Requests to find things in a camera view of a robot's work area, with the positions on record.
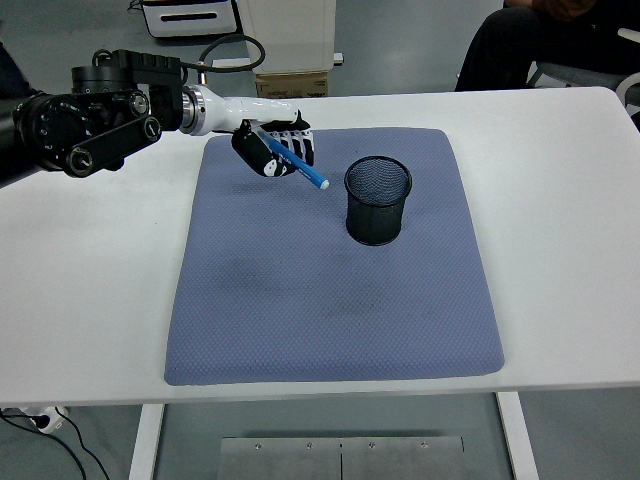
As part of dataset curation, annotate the white table leg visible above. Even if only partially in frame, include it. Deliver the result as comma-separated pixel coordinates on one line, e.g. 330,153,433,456
128,403,166,480
496,391,540,480

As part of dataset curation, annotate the brown cardboard box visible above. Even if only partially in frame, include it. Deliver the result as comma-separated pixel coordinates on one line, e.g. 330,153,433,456
254,71,330,100

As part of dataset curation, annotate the black mesh pen holder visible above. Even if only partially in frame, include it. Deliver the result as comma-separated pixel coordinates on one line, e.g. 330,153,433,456
343,155,414,247

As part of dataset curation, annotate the white grey chair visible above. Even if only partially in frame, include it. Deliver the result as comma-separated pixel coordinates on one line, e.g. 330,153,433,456
524,27,640,109

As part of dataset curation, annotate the white upright panel stand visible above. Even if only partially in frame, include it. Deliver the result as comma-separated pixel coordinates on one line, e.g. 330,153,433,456
235,0,336,75

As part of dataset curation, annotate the white power strip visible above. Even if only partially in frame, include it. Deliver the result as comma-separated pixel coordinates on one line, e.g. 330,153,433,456
19,405,69,434

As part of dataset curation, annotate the black floor cable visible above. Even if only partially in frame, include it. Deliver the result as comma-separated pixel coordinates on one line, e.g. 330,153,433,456
0,407,111,480

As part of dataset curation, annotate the person seated in dark trousers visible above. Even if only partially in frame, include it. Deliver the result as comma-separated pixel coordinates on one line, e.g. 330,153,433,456
454,0,640,93

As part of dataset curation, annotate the person in dark trousers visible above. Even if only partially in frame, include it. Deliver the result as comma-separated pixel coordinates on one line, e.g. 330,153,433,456
0,42,50,104

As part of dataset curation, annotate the white appliance with black slot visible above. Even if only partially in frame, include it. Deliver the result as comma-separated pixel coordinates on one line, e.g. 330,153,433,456
139,0,237,39

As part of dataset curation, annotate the white stand base bar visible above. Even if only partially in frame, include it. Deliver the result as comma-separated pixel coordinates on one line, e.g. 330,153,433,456
211,51,345,71

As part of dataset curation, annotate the blue textured mat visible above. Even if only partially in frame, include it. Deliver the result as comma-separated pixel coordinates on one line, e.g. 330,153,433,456
164,126,505,387

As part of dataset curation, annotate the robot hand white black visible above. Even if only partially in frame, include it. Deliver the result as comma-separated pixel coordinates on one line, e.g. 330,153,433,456
202,88,318,179

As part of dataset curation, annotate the blue marker pen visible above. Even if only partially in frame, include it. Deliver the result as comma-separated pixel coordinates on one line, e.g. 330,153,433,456
255,128,331,191

